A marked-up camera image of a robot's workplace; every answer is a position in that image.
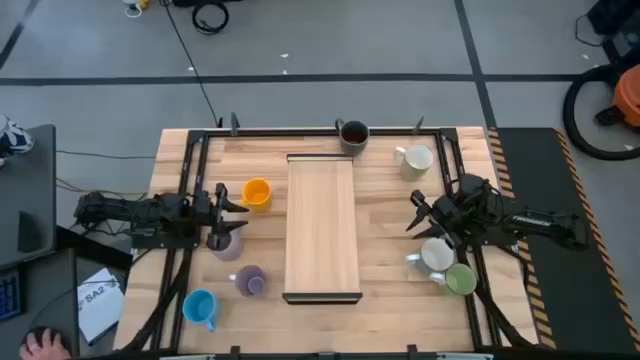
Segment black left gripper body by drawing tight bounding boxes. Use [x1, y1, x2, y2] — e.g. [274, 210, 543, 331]
[193, 182, 230, 251]

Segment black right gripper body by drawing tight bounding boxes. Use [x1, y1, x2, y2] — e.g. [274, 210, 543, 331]
[409, 189, 467, 249]

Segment pale grey mug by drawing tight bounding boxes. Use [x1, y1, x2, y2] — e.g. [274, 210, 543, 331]
[405, 237, 455, 276]

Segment lavender mug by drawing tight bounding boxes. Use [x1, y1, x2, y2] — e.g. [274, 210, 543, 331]
[206, 224, 245, 263]

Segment yellow mug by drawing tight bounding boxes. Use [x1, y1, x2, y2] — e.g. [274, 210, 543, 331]
[238, 177, 274, 214]

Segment green mug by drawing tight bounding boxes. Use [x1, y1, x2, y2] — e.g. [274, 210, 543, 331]
[429, 263, 478, 297]

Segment cream mug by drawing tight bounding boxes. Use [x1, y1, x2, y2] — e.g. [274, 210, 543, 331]
[393, 144, 435, 182]

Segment dark purple ridged mug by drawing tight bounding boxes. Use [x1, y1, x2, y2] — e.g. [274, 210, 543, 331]
[228, 264, 269, 298]

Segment blue mug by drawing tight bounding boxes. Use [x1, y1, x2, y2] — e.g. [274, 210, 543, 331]
[181, 288, 221, 333]

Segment dark speckled blue-brown mug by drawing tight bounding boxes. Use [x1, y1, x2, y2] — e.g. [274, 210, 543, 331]
[334, 118, 371, 156]

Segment white paper sheet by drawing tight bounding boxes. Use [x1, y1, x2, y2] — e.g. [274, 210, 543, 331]
[77, 267, 126, 346]

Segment orange black vacuum cleaner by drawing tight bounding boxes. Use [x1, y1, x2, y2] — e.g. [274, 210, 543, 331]
[562, 63, 640, 162]

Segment black hazard-striped floor mat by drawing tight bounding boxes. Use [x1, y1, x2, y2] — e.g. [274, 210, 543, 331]
[487, 127, 640, 354]

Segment grey desk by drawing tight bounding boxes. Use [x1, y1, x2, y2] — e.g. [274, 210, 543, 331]
[0, 123, 80, 360]

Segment black computer mouse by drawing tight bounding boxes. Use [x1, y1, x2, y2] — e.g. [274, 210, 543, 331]
[22, 324, 71, 351]

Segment orange shop vacuum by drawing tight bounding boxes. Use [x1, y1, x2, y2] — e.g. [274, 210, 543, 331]
[593, 63, 640, 129]

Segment blue white patterned object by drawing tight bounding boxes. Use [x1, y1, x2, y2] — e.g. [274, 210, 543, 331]
[0, 113, 35, 161]

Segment person's hand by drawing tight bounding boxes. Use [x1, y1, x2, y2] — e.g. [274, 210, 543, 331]
[18, 328, 72, 360]

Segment computer keyboard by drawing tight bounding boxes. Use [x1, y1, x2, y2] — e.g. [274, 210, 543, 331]
[0, 267, 24, 321]

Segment black equipment case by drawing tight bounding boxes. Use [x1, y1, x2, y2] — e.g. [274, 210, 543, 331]
[574, 0, 640, 64]

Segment black aluminium table frame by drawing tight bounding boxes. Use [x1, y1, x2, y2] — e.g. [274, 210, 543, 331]
[122, 112, 539, 360]

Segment thin black floor cable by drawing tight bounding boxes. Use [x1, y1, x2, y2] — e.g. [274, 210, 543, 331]
[55, 148, 157, 161]

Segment yellow cable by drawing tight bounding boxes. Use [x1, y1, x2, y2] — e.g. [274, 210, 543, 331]
[55, 177, 149, 197]

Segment long black floor cable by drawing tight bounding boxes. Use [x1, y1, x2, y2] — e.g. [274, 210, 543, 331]
[160, 0, 224, 129]

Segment coiled black cable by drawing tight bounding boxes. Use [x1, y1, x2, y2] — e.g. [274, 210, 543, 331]
[191, 0, 231, 36]

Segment white ring object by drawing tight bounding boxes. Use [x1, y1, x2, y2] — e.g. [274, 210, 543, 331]
[122, 0, 151, 20]

